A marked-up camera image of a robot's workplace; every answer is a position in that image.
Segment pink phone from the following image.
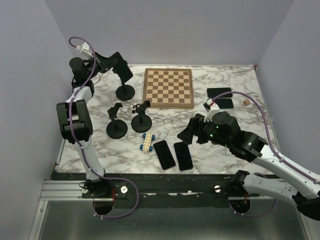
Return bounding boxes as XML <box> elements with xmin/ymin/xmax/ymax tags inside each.
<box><xmin>153</xmin><ymin>140</ymin><xmax>176</xmax><ymax>170</ymax></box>

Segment blue phone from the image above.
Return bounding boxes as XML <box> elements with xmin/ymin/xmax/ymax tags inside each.
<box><xmin>174</xmin><ymin>142</ymin><xmax>193</xmax><ymax>171</ymax></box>

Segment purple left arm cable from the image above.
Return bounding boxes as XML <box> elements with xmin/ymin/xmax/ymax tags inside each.
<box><xmin>68</xmin><ymin>36</ymin><xmax>140</xmax><ymax>221</ymax></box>

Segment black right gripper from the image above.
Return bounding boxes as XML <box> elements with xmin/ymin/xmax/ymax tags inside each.
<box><xmin>177</xmin><ymin>115</ymin><xmax>232</xmax><ymax>148</ymax></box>

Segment black phone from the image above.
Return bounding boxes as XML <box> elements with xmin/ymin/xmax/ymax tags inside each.
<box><xmin>110</xmin><ymin>52</ymin><xmax>133</xmax><ymax>83</ymax></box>
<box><xmin>206</xmin><ymin>87</ymin><xmax>233</xmax><ymax>99</ymax></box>

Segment blue white toy block car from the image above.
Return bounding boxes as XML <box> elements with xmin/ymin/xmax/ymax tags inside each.
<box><xmin>139</xmin><ymin>132</ymin><xmax>156</xmax><ymax>154</ymax></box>

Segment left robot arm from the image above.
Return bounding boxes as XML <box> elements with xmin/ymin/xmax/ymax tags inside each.
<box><xmin>56</xmin><ymin>52</ymin><xmax>121</xmax><ymax>198</ymax></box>

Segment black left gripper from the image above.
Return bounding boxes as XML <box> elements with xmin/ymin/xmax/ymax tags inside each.
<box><xmin>85</xmin><ymin>51</ymin><xmax>118</xmax><ymax>80</ymax></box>

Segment wooden chessboard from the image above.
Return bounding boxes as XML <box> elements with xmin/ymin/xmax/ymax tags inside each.
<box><xmin>142</xmin><ymin>68</ymin><xmax>194</xmax><ymax>109</ymax></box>

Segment teal phone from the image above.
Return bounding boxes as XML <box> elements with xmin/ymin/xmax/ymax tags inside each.
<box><xmin>215</xmin><ymin>98</ymin><xmax>234</xmax><ymax>110</ymax></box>

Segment black stand for pink phone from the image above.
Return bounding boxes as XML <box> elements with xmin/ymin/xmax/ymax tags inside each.
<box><xmin>106</xmin><ymin>102</ymin><xmax>128</xmax><ymax>139</ymax></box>

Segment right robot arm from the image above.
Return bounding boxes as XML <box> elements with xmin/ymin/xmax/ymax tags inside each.
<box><xmin>177</xmin><ymin>111</ymin><xmax>320</xmax><ymax>221</ymax></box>

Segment black mounting rail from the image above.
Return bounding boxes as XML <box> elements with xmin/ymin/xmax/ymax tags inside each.
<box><xmin>51</xmin><ymin>172</ymin><xmax>278</xmax><ymax>208</ymax></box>

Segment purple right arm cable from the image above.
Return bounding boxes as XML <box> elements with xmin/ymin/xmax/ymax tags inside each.
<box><xmin>211</xmin><ymin>91</ymin><xmax>320</xmax><ymax>218</ymax></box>

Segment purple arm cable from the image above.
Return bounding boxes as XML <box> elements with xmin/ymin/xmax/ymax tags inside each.
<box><xmin>211</xmin><ymin>91</ymin><xmax>320</xmax><ymax>218</ymax></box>
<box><xmin>68</xmin><ymin>36</ymin><xmax>140</xmax><ymax>221</ymax></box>

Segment black stand with blue phone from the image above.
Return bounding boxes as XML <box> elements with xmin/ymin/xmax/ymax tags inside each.
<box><xmin>131</xmin><ymin>100</ymin><xmax>152</xmax><ymax>133</ymax></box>

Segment black round phone stand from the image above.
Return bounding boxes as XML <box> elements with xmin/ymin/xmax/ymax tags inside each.
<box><xmin>112</xmin><ymin>67</ymin><xmax>135</xmax><ymax>101</ymax></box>

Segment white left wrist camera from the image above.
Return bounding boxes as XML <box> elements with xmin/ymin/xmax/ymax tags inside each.
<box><xmin>75</xmin><ymin>41</ymin><xmax>93</xmax><ymax>59</ymax></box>

